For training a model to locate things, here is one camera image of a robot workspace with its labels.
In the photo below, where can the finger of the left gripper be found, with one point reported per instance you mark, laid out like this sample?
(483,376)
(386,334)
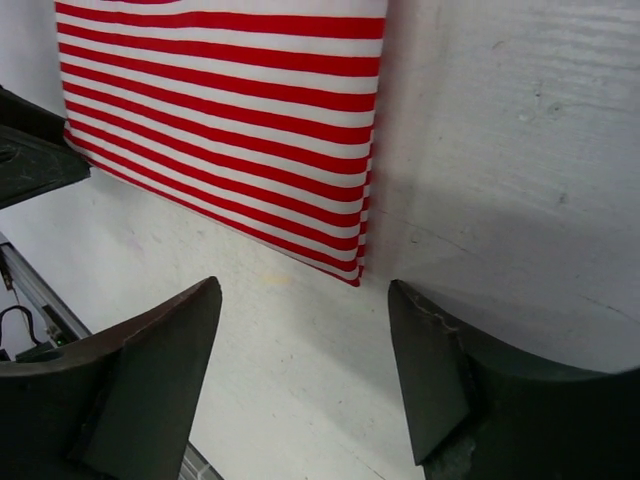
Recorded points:
(35,158)

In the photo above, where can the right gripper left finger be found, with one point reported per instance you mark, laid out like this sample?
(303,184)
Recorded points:
(119,404)

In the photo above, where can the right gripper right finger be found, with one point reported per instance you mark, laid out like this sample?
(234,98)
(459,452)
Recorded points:
(479,408)

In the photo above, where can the red striped tank top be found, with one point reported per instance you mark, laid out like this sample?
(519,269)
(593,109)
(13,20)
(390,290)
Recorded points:
(259,115)

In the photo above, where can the aluminium rail frame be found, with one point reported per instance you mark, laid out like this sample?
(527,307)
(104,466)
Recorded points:
(25,280)

